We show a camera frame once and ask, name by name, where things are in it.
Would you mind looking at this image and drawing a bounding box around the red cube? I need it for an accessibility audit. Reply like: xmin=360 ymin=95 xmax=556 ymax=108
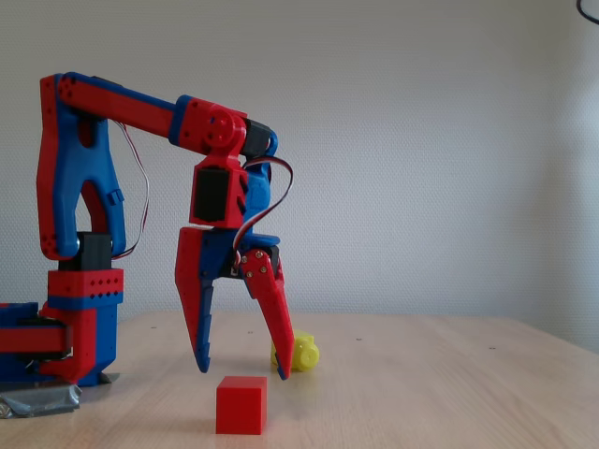
xmin=215 ymin=375 xmax=269 ymax=436

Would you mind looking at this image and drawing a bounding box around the yellow block with round peg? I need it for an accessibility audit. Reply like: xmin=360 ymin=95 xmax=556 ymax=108
xmin=270 ymin=329 xmax=321 ymax=374

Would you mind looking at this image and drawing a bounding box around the red blue table clamp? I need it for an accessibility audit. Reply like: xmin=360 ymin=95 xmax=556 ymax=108
xmin=0 ymin=302 xmax=74 ymax=383

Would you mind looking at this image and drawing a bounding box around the red white black servo cable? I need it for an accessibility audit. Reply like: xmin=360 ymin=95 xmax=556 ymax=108
xmin=110 ymin=122 xmax=151 ymax=259
xmin=231 ymin=157 xmax=295 ymax=277

